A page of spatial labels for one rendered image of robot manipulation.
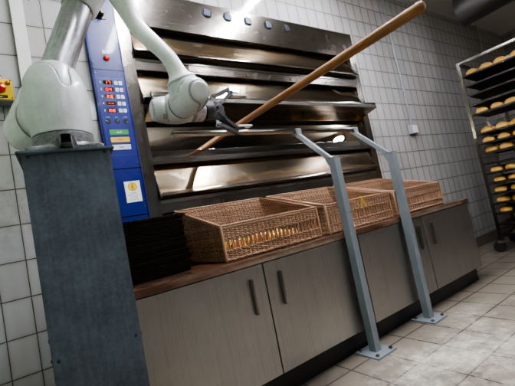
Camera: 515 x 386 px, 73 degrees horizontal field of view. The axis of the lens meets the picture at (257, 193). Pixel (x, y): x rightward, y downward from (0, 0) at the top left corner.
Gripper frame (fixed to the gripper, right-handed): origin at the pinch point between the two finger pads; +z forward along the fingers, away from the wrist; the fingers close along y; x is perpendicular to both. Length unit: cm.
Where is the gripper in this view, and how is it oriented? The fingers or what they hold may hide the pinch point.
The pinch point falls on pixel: (245, 111)
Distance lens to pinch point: 153.9
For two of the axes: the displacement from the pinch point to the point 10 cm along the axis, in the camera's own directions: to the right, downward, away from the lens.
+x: 5.3, -1.7, -8.3
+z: 8.2, -1.2, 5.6
